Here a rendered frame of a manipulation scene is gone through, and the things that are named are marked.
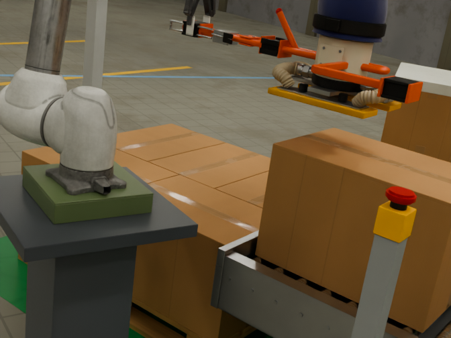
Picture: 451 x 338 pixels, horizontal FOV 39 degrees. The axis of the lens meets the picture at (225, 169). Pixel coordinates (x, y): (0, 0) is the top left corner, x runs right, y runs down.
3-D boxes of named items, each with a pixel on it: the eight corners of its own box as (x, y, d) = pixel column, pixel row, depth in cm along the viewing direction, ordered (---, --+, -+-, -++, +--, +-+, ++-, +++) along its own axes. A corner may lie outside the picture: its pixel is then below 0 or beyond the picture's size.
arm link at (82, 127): (92, 176, 175) (97, 99, 168) (40, 159, 182) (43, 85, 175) (125, 163, 189) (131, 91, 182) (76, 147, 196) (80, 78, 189)
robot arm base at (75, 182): (76, 201, 172) (77, 182, 170) (43, 173, 188) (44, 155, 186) (135, 192, 183) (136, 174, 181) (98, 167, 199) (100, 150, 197)
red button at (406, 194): (418, 208, 147) (422, 192, 145) (406, 215, 141) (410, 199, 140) (390, 198, 150) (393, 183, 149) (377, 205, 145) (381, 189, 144)
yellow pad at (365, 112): (377, 115, 193) (380, 99, 191) (363, 119, 185) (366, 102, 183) (283, 90, 211) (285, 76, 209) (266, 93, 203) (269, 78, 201)
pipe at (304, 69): (401, 98, 205) (405, 81, 203) (368, 106, 185) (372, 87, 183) (310, 76, 223) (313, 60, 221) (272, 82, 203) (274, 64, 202)
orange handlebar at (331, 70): (425, 84, 190) (427, 72, 189) (384, 93, 166) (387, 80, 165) (188, 31, 239) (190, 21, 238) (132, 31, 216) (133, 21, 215)
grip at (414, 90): (419, 100, 167) (423, 82, 165) (407, 104, 160) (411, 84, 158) (389, 93, 171) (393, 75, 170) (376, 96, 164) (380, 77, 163)
